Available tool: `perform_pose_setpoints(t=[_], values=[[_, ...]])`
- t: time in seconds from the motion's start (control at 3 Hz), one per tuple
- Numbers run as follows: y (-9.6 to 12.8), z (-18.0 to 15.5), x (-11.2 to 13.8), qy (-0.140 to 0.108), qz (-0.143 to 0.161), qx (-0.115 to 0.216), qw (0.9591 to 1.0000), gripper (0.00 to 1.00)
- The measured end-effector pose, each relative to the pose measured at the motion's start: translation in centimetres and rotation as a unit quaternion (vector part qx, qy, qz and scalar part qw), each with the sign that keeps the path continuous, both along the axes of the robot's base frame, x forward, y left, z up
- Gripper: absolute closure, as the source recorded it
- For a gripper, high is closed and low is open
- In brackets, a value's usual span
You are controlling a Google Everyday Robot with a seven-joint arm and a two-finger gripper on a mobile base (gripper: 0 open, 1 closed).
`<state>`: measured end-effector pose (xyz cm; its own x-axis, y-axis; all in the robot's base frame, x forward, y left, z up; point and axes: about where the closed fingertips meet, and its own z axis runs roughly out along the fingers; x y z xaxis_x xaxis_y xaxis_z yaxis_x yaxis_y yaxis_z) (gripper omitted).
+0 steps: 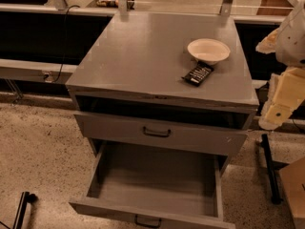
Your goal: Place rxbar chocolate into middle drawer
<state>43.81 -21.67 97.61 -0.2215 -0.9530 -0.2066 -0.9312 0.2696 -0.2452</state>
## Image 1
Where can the black rxbar chocolate bar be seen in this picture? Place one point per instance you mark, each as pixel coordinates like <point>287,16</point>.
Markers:
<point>198,74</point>

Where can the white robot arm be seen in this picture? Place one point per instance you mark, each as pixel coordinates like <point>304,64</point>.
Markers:
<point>286,90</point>

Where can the grey drawer cabinet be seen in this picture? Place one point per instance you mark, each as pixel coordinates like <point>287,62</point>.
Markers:
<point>135,69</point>

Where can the grey upper drawer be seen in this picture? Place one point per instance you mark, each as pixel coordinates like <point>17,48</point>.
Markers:
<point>187,137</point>

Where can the grey open lower drawer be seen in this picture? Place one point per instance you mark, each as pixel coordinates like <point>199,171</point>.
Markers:
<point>182,188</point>

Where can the white paper bowl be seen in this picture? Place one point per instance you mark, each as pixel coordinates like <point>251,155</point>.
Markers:
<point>209,51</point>

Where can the black metal floor stand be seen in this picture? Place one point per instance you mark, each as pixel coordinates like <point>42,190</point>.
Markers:
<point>276,198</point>

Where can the brown cardboard box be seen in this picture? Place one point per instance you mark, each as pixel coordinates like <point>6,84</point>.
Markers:
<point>293,181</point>

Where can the black upper drawer handle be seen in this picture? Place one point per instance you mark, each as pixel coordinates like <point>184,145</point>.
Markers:
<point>155,133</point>

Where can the black drawer handle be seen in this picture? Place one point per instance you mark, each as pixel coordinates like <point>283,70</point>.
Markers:
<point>147,223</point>
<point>155,133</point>

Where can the black lower drawer handle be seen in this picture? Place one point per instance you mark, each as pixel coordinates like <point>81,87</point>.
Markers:
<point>147,223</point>

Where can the grey metal rail shelf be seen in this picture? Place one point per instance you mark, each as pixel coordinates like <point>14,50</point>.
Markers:
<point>35,71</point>

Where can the black floor bracket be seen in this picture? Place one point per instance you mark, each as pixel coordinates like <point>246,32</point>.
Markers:
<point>26,198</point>

